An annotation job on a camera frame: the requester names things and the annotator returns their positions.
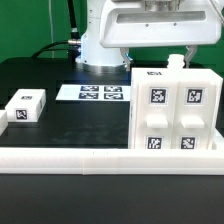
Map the white cabinet top block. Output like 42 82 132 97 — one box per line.
5 89 46 122

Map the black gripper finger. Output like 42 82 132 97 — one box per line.
184 45 198 65
120 48 131 71

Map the white cabinet body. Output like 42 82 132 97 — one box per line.
128 55 223 149

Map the white fiducial marker sheet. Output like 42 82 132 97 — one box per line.
56 84 130 102

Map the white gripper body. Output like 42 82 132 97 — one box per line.
100 0 223 48

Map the small white block left edge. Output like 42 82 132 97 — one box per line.
0 110 8 136

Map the white obstacle frame wall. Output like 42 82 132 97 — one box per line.
0 128 224 176

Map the black base cable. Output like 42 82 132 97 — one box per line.
31 0 83 59

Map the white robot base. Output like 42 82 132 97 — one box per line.
76 0 126 73

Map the white cabinet door panel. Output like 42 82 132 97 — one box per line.
140 81 177 150

